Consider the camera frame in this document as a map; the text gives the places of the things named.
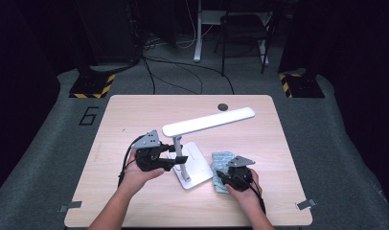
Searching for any black yellow striped stand base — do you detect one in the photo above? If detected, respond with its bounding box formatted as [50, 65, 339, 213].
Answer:
[278, 70, 326, 99]
[68, 72, 116, 100]

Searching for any black tape floor marking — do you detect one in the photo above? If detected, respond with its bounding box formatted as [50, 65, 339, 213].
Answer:
[79, 106, 100, 127]

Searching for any black folding chair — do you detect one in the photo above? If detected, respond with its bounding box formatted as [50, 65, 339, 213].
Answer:
[214, 12, 277, 77]

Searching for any white floor cable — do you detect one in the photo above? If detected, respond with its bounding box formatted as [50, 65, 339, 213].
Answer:
[174, 0, 216, 50]

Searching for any grey tape strip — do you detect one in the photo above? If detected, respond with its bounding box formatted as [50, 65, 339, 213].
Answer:
[296, 198, 317, 211]
[57, 200, 83, 213]

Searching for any light green fluffy cloth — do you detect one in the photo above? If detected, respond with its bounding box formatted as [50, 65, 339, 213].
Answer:
[211, 150, 237, 195]

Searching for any thin black floor cable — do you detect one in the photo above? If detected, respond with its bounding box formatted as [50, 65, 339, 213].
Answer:
[141, 57, 157, 96]
[144, 56, 236, 96]

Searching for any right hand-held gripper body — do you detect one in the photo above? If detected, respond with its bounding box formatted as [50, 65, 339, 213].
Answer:
[220, 155, 257, 193]

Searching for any person's left hand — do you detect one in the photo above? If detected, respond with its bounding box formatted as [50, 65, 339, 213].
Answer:
[120, 149, 167, 195]

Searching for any white desk frame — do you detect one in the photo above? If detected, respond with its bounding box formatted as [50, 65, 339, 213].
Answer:
[193, 0, 273, 66]

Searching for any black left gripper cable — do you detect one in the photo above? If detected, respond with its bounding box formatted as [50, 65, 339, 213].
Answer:
[118, 134, 148, 188]

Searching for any dark cabinet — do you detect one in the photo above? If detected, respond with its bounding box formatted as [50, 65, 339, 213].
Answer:
[74, 0, 143, 63]

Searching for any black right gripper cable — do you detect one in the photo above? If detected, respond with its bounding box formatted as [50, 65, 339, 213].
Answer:
[243, 178, 267, 215]

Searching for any white desk lamp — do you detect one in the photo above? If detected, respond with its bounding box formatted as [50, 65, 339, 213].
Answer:
[161, 106, 257, 191]

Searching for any dark curtain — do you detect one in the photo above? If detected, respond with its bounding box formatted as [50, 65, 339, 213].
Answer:
[278, 0, 389, 205]
[0, 0, 88, 202]

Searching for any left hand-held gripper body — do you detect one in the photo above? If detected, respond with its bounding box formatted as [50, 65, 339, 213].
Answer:
[130, 128, 172, 173]

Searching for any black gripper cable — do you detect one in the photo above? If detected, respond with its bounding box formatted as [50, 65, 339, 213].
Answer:
[118, 134, 148, 188]
[243, 178, 267, 215]

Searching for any person's right hand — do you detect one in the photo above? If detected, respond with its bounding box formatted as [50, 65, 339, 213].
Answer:
[225, 169, 263, 207]

